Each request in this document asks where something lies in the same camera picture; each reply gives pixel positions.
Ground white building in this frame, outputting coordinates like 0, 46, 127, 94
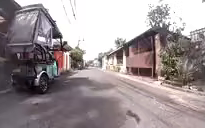
101, 46, 128, 73

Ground green tree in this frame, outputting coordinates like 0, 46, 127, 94
69, 46, 86, 70

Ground grey asphalt road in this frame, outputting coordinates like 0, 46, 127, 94
0, 66, 205, 128

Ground brown and pink building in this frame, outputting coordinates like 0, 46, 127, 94
123, 26, 171, 80

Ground red building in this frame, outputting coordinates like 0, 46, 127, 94
52, 40, 73, 74

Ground tree with bushes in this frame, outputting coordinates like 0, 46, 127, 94
146, 3, 195, 85

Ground covered motor tricycle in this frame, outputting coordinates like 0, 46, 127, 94
6, 3, 64, 95

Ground concrete pavement strip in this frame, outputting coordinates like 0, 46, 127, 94
106, 69, 205, 101

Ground overhead wires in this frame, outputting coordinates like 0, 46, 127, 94
59, 0, 79, 24

